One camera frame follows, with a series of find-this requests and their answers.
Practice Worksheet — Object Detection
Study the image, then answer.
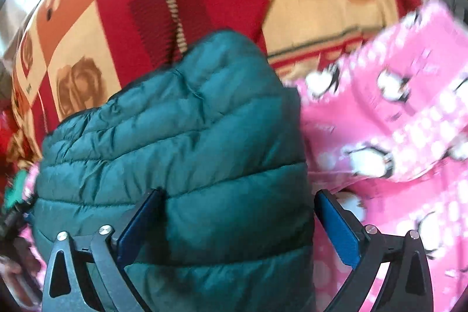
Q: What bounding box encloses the red orange rose blanket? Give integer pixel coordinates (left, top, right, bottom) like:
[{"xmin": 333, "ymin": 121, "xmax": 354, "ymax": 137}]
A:
[{"xmin": 6, "ymin": 0, "xmax": 422, "ymax": 166}]

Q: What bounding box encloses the pink penguin fleece blanket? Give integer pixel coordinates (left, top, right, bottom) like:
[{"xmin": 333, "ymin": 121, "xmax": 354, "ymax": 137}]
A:
[{"xmin": 17, "ymin": 0, "xmax": 468, "ymax": 312}]

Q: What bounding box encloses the teal quilted puffer jacket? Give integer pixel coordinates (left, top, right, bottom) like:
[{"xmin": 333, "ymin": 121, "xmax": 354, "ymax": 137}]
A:
[{"xmin": 32, "ymin": 30, "xmax": 315, "ymax": 311}]

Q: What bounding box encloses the red clothes pile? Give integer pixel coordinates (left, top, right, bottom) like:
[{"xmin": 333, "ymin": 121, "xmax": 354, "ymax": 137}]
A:
[{"xmin": 1, "ymin": 103, "xmax": 25, "ymax": 199}]

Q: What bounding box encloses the person left hand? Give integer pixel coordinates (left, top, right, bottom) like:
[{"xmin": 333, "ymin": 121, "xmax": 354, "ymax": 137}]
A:
[{"xmin": 1, "ymin": 237, "xmax": 42, "ymax": 306}]

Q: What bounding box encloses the green cloth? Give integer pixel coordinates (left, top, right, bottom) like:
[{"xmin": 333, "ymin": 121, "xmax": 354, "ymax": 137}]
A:
[{"xmin": 2, "ymin": 169, "xmax": 29, "ymax": 211}]

